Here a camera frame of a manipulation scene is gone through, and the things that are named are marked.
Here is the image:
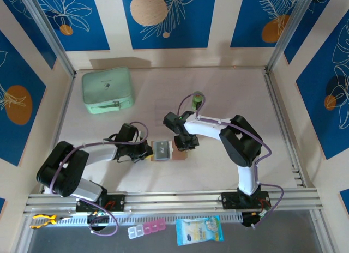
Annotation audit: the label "slotted grey cable duct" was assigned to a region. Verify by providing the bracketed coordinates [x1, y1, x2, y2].
[29, 212, 243, 228]

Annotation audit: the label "mint green zip pouch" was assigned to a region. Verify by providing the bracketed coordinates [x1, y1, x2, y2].
[81, 67, 136, 115]

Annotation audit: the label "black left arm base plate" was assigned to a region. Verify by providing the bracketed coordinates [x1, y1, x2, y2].
[75, 193, 127, 213]

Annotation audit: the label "blue and yellow snack packet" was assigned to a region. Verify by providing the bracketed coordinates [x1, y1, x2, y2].
[176, 215, 225, 247]

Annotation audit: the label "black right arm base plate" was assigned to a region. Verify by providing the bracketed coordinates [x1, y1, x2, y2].
[221, 191, 271, 210]

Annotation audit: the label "aluminium side rail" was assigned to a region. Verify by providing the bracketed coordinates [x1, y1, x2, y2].
[263, 70, 308, 188]
[40, 71, 76, 194]

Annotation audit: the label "aluminium corner post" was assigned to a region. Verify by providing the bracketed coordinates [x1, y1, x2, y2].
[266, 0, 320, 74]
[20, 0, 76, 78]

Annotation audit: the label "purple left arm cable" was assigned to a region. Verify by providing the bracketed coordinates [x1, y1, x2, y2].
[50, 121, 149, 237]

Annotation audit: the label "tan leather card holder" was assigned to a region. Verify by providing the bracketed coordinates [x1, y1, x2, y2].
[147, 140, 189, 162]

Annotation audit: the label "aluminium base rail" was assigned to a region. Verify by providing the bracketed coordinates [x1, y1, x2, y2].
[23, 189, 324, 217]

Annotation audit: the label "yellow handled pliers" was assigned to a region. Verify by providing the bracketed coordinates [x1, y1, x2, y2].
[29, 214, 73, 230]

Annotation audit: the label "white and pink pill organizer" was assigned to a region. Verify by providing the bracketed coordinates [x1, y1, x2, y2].
[127, 219, 166, 240]

